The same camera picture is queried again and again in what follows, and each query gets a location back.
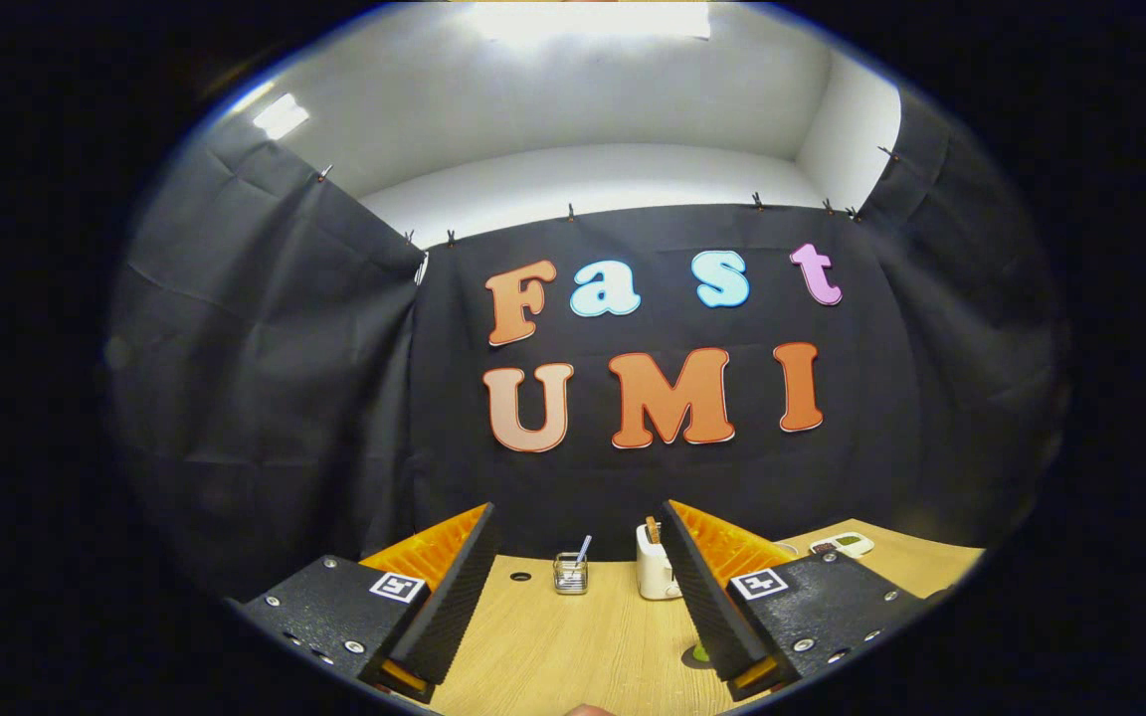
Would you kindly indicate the white divided snack tray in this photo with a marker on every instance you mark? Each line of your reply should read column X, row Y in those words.
column 842, row 545

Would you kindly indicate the clear juice bottle green label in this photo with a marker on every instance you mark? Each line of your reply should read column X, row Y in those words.
column 700, row 652

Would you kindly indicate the wooden table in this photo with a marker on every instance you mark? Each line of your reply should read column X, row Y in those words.
column 553, row 646

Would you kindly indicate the large ceiling light panel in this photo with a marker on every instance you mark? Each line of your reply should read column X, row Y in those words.
column 593, row 18

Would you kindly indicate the thin white stick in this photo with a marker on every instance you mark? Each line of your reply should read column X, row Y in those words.
column 584, row 547

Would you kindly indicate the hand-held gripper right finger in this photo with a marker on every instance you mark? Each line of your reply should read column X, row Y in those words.
column 707, row 607

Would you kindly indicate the cream toaster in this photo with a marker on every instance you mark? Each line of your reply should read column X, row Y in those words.
column 655, row 575

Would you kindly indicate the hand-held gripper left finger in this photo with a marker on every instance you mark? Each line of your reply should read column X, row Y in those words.
column 454, row 607

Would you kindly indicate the brown toast slice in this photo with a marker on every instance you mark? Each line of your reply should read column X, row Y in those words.
column 652, row 528

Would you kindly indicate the small ceiling light panel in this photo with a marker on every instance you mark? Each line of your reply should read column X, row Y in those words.
column 281, row 116

